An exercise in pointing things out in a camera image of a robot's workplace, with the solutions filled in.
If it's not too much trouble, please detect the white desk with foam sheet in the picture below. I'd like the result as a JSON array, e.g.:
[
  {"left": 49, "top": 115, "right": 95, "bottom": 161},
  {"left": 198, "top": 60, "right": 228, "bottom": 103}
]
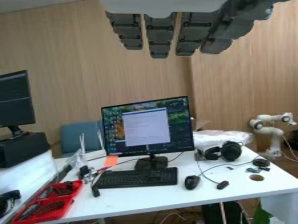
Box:
[{"left": 0, "top": 149, "right": 60, "bottom": 205}]

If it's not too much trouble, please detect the black keyboard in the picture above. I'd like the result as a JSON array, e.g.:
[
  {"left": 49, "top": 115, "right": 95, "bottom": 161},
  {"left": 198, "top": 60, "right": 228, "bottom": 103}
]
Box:
[{"left": 93, "top": 166, "right": 179, "bottom": 190}]

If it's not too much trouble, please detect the clear plastic bag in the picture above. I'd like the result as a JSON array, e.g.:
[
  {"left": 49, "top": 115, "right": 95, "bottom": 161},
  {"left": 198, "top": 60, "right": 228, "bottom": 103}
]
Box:
[{"left": 191, "top": 129, "right": 255, "bottom": 150}]

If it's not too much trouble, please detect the computer monitor with lit screen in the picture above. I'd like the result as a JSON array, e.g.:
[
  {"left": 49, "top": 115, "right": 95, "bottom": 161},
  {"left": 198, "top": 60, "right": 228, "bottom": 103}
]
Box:
[{"left": 99, "top": 96, "right": 195, "bottom": 170}]

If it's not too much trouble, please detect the dark unlit monitor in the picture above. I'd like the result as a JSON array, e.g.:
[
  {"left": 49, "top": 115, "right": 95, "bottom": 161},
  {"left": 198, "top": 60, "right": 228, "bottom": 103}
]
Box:
[{"left": 0, "top": 69, "right": 37, "bottom": 140}]

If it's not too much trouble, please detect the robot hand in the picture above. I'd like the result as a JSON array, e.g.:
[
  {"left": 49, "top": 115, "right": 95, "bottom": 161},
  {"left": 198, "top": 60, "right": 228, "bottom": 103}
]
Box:
[{"left": 99, "top": 0, "right": 290, "bottom": 60}]

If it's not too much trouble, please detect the red tray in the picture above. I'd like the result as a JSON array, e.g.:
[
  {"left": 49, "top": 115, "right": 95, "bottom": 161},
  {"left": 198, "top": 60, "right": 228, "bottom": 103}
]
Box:
[
  {"left": 9, "top": 196, "right": 74, "bottom": 224},
  {"left": 33, "top": 179, "right": 85, "bottom": 203}
]

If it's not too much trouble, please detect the black computer mouse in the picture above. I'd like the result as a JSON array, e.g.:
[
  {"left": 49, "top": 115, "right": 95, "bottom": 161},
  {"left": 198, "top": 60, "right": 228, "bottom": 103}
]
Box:
[{"left": 183, "top": 174, "right": 202, "bottom": 191}]

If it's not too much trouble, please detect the orange sticky note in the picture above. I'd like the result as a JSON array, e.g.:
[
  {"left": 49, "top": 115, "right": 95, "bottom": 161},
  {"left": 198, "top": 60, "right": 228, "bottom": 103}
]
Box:
[{"left": 103, "top": 155, "right": 121, "bottom": 168}]

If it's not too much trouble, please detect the small white jointed device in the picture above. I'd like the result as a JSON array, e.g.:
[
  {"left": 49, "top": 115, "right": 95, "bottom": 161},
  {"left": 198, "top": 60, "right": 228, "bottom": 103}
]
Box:
[{"left": 247, "top": 112, "right": 298, "bottom": 158}]

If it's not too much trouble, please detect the blue-grey chair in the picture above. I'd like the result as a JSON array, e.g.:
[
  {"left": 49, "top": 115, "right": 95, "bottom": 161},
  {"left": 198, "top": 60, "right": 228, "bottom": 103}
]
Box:
[{"left": 58, "top": 121, "right": 106, "bottom": 156}]

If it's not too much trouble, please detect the black case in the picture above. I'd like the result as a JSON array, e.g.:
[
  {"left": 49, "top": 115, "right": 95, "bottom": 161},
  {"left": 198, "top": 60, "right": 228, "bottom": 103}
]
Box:
[{"left": 0, "top": 131, "right": 52, "bottom": 169}]

